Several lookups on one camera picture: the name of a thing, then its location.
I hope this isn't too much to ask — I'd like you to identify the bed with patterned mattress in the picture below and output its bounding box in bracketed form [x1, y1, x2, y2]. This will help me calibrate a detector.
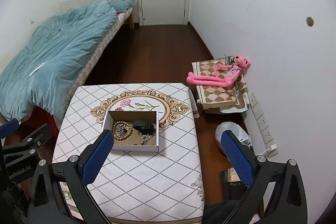
[0, 0, 140, 125]

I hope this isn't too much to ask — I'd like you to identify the white wall power strip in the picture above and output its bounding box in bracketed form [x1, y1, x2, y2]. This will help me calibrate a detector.
[249, 93, 278, 157]

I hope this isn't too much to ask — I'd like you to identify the teal duvet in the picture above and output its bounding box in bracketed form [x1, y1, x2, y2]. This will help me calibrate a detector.
[0, 0, 134, 122]

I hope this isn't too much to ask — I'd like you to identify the patterned white tablecloth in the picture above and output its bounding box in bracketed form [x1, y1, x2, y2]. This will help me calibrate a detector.
[52, 83, 204, 223]

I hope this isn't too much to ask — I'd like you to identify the white cardboard box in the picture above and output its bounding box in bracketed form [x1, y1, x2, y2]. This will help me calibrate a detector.
[103, 111, 159, 152]

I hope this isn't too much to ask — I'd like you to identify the checkered folded mat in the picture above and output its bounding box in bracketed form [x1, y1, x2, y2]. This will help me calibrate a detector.
[192, 56, 249, 114]

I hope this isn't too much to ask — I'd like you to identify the white plastic bag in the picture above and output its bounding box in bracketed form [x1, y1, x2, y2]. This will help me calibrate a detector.
[215, 121, 253, 156]

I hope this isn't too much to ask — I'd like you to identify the white charger plug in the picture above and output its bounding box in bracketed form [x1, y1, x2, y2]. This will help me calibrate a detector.
[262, 144, 277, 156]

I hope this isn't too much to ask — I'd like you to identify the wooden bead bracelet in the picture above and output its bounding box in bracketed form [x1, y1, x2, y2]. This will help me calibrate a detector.
[112, 121, 134, 140]

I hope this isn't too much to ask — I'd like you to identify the black wristband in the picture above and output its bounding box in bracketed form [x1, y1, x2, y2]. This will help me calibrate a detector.
[133, 121, 155, 135]

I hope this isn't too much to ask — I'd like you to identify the pink panther plush toy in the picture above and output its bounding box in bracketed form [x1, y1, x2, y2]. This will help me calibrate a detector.
[186, 56, 251, 89]

